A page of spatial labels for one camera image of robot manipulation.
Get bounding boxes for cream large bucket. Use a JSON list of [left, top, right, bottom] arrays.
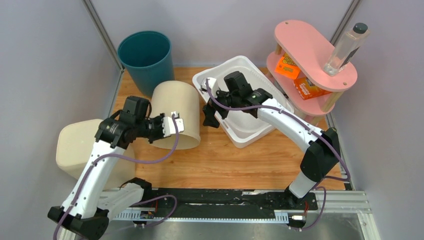
[[150, 80, 201, 150]]

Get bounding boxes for orange snack box lower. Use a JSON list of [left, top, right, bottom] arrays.
[[293, 77, 332, 100]]

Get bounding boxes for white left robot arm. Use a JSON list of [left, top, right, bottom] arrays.
[[47, 96, 167, 240]]

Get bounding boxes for orange snack box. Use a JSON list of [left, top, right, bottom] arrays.
[[293, 77, 332, 100], [275, 53, 301, 80]]

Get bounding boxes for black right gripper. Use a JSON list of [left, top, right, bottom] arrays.
[[202, 85, 241, 128]]

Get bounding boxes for aluminium frame rail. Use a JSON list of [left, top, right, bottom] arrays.
[[112, 187, 371, 230]]

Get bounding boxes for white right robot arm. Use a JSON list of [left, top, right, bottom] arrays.
[[201, 71, 342, 209]]

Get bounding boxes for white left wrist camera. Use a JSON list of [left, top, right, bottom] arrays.
[[162, 111, 185, 138]]

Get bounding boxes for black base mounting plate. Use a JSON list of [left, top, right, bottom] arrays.
[[116, 188, 319, 223]]

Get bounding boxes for cream square container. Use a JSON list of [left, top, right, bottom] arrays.
[[55, 119, 136, 190]]

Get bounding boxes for white plastic tub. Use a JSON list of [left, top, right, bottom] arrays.
[[192, 55, 295, 149]]

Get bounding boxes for teal plastic bucket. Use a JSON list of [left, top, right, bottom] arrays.
[[117, 30, 175, 97]]

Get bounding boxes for clear bottle black cap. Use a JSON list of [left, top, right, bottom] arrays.
[[322, 22, 370, 77]]

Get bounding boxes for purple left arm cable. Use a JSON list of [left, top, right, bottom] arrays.
[[52, 114, 180, 240]]

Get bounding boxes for orange snack box upper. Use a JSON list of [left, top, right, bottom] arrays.
[[275, 53, 301, 80]]

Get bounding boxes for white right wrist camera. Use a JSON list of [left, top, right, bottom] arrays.
[[200, 77, 220, 96]]

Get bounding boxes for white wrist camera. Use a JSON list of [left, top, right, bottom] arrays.
[[162, 111, 185, 138], [200, 77, 220, 96]]

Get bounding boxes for pink two-tier shelf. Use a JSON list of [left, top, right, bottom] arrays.
[[266, 20, 358, 122]]

